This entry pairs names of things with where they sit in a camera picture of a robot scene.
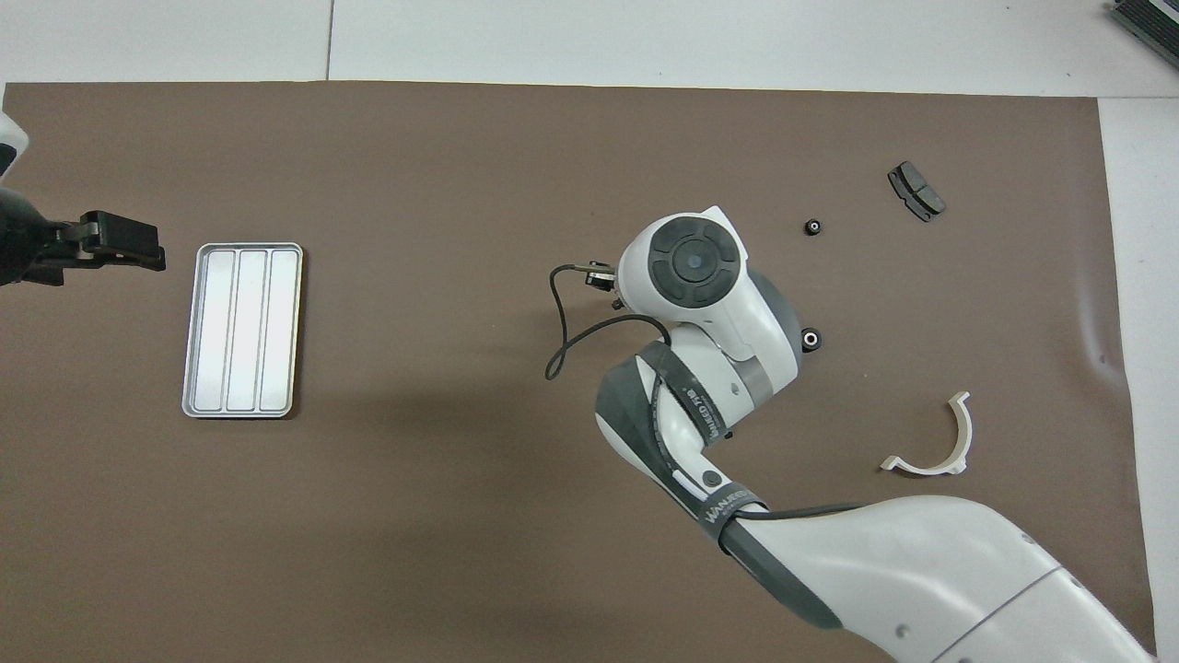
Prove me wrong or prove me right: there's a short grey brake pad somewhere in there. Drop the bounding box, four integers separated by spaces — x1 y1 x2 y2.
887 161 948 224

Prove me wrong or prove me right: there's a silver metal tray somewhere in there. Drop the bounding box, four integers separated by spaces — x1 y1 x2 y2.
181 242 305 420

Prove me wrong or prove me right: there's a dark ribbed device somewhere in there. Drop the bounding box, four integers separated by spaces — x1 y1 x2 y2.
1110 0 1179 58

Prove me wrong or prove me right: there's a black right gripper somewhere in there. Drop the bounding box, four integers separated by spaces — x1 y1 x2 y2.
586 262 629 312

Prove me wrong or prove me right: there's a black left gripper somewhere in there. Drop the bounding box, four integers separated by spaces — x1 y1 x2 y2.
0 189 168 287

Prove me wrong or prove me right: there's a brown table mat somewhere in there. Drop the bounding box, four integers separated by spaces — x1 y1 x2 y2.
0 81 1160 663

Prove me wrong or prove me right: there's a white curved plastic bracket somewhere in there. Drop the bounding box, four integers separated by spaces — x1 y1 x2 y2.
881 391 974 477

